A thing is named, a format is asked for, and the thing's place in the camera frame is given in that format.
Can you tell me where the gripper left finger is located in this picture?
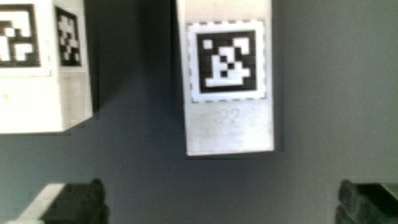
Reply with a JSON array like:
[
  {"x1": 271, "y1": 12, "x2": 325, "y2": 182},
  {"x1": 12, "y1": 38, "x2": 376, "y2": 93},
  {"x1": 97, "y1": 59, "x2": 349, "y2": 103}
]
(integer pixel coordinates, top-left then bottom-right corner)
[{"x1": 14, "y1": 179, "x2": 110, "y2": 224}]

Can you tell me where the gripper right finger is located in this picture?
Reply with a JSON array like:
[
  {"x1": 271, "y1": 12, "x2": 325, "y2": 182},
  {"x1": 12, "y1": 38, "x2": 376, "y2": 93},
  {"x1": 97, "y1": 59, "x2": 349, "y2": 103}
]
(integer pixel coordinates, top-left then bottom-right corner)
[{"x1": 333, "y1": 180, "x2": 398, "y2": 224}]

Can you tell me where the white table leg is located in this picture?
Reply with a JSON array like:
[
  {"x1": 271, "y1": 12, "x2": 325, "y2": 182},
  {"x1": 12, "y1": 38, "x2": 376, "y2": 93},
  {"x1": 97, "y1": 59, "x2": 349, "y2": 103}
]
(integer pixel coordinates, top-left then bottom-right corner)
[
  {"x1": 175, "y1": 0, "x2": 275, "y2": 156},
  {"x1": 0, "y1": 0, "x2": 92, "y2": 134}
]

